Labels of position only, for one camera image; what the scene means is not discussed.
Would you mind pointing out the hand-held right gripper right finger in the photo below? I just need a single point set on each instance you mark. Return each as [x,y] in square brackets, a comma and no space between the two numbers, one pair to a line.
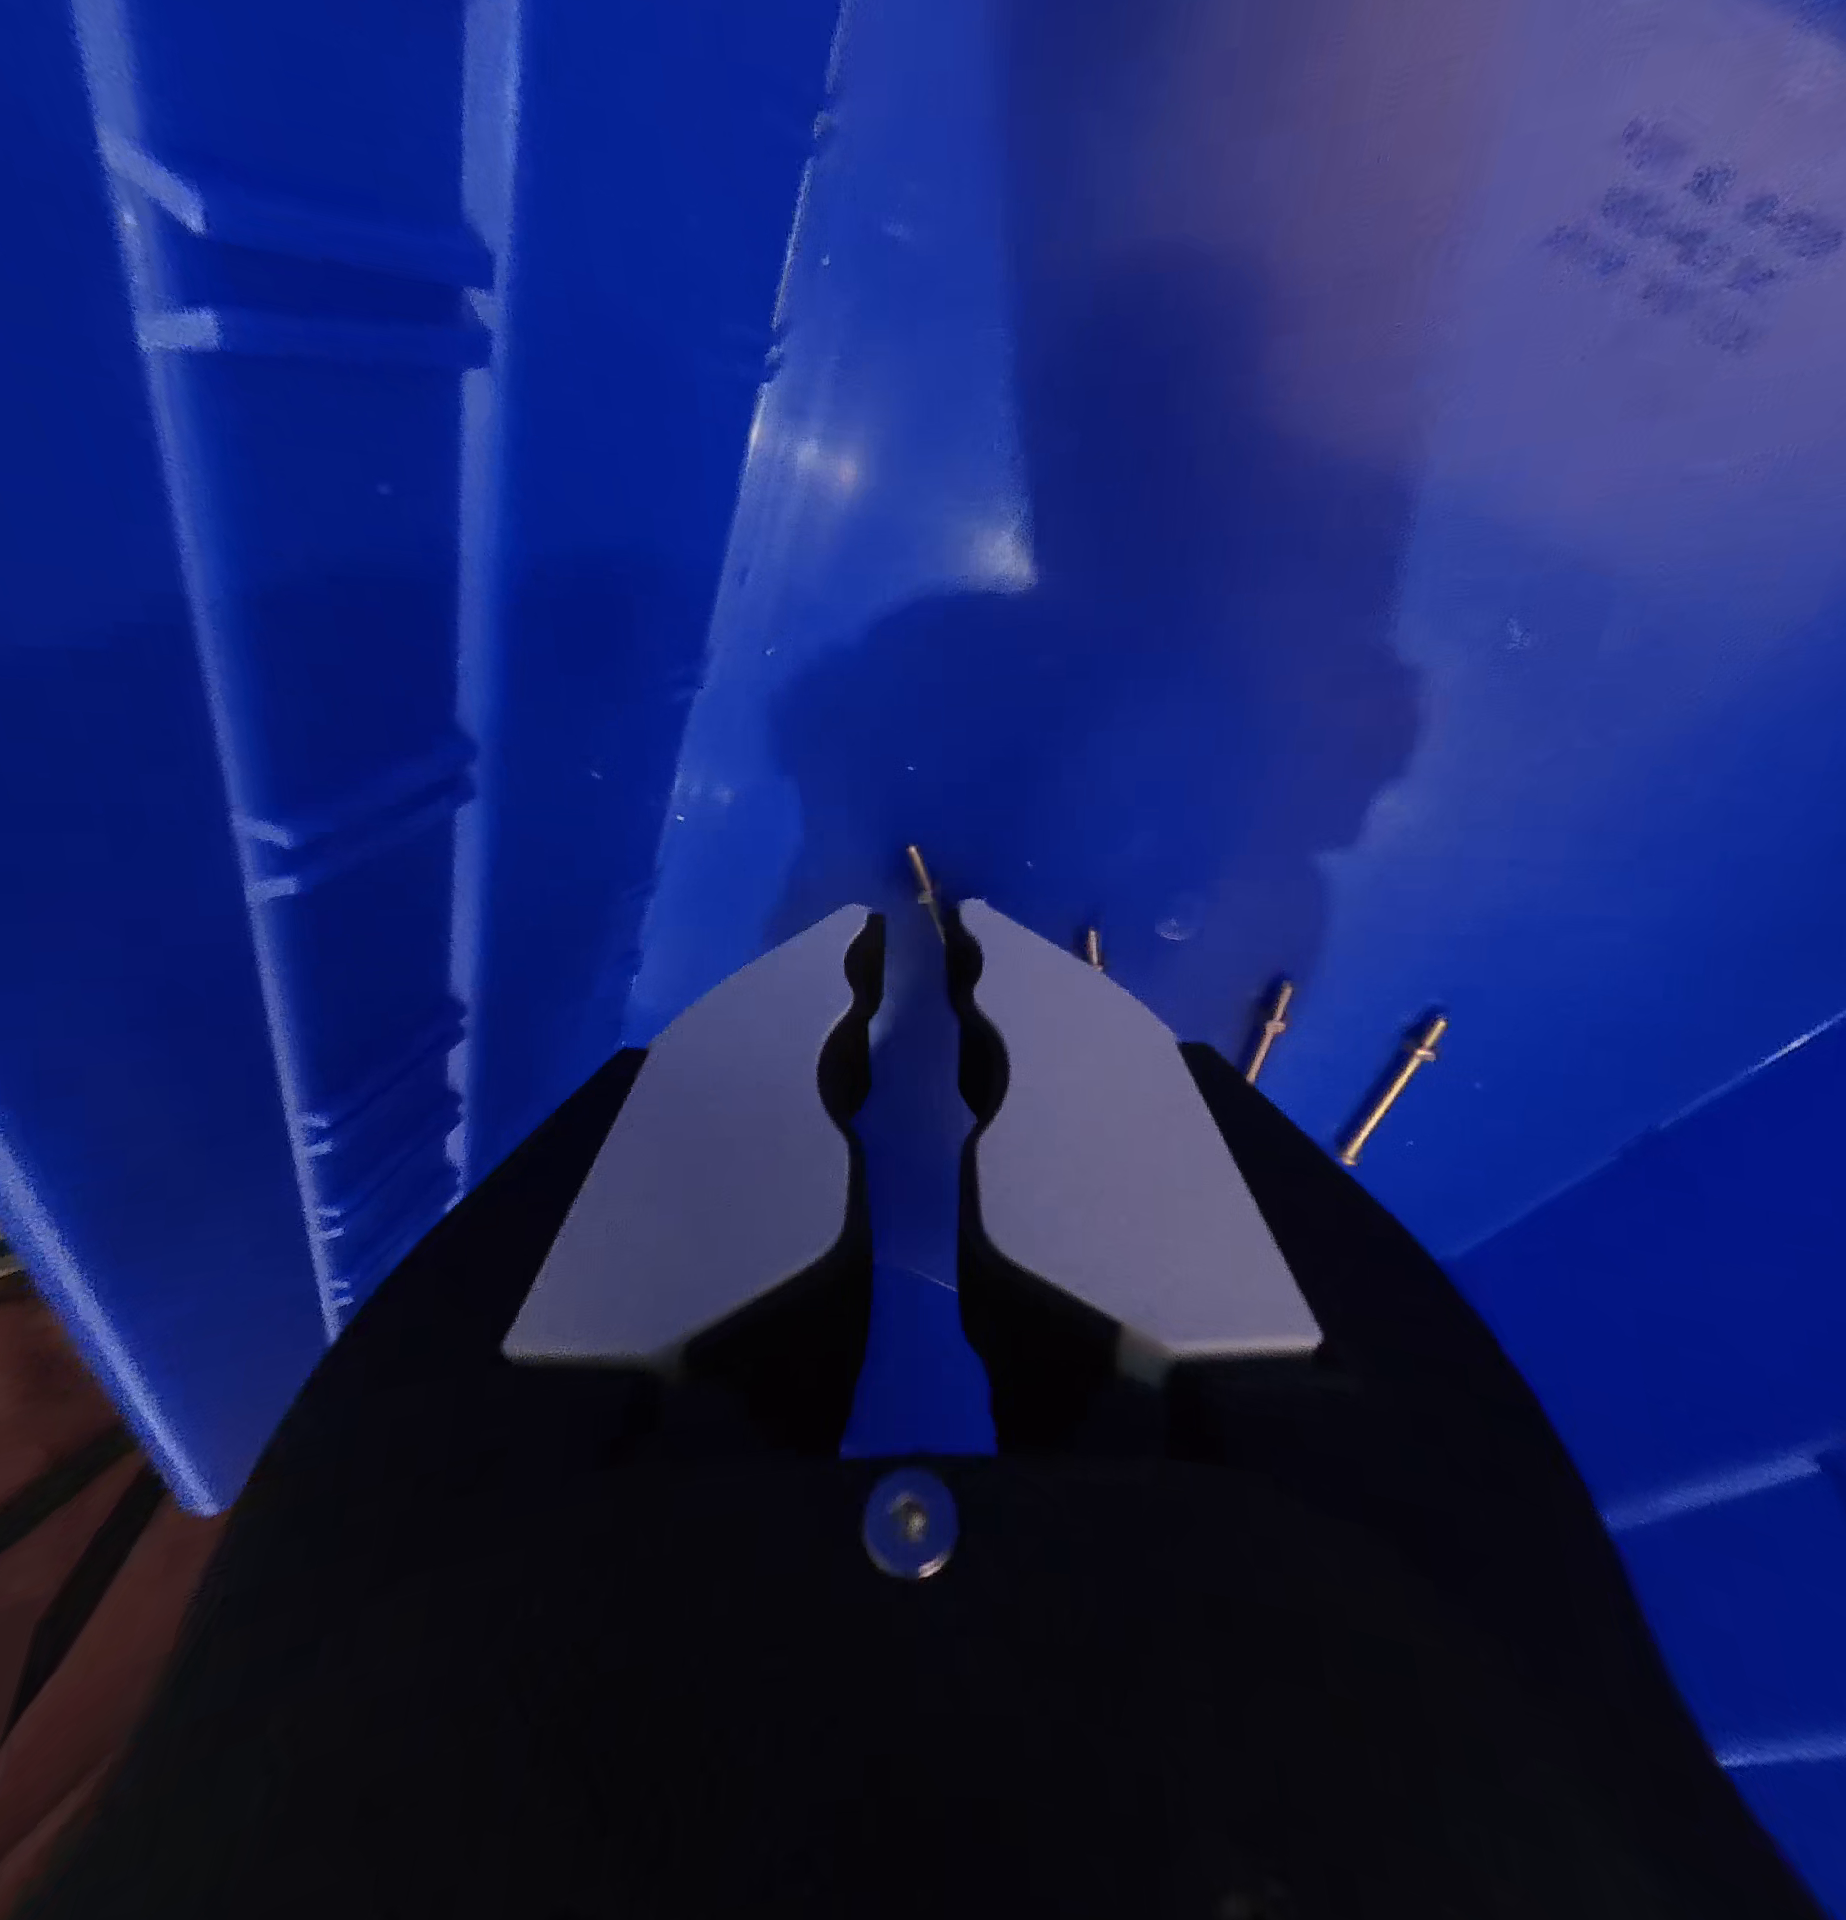
[1133,1200]

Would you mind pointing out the plain blue plastic bin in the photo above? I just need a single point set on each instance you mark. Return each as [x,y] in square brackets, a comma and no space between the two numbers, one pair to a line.
[1163,451]

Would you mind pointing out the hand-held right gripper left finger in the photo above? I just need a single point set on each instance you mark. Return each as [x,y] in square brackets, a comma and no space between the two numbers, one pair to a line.
[681,1186]

